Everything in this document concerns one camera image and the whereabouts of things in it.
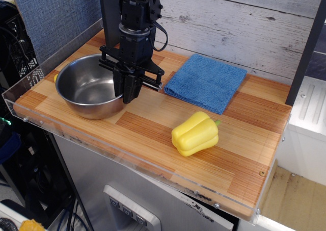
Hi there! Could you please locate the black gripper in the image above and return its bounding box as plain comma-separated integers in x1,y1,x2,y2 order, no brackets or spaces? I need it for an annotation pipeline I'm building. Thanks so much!
100,35,165,104

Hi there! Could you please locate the metal pot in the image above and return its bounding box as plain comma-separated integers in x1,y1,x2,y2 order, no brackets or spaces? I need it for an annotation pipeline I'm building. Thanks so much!
55,54,126,119

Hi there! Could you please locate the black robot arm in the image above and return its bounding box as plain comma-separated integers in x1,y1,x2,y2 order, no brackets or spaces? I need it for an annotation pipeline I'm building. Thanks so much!
100,0,166,104

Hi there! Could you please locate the blue folded cloth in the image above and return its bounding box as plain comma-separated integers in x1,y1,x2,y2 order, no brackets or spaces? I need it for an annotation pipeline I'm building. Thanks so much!
164,54,247,115

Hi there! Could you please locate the yellow toy bell pepper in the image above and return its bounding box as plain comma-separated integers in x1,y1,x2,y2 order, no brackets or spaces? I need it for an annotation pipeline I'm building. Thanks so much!
171,111,221,157

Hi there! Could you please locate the clear acrylic table guard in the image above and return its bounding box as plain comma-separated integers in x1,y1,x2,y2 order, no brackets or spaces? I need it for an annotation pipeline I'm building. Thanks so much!
1,19,278,225

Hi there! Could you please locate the black plastic crate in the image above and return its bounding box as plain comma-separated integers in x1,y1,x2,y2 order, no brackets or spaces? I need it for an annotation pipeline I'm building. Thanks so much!
1,14,38,79

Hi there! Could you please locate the silver cabinet with dispenser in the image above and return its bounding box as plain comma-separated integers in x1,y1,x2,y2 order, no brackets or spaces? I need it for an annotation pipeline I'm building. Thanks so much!
54,136,238,230

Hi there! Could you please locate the yellow object bottom left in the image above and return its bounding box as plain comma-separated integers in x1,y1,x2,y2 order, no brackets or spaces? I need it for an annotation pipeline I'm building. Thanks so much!
18,219,45,231

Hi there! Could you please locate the white plastic unit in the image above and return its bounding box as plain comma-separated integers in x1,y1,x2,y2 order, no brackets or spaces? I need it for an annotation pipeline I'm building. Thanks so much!
276,76,325,185

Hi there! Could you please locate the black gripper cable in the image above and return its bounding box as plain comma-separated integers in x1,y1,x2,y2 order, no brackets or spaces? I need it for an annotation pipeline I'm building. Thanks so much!
151,20,169,52

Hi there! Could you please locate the left black vertical post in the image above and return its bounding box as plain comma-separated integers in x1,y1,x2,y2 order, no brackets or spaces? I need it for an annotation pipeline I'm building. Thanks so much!
100,0,121,47

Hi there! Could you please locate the black vertical post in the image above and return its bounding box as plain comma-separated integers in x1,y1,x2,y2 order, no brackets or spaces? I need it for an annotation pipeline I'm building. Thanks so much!
100,0,121,47
285,0,325,106

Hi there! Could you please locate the right black vertical post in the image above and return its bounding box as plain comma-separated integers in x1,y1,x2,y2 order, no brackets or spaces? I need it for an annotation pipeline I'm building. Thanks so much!
285,0,325,106

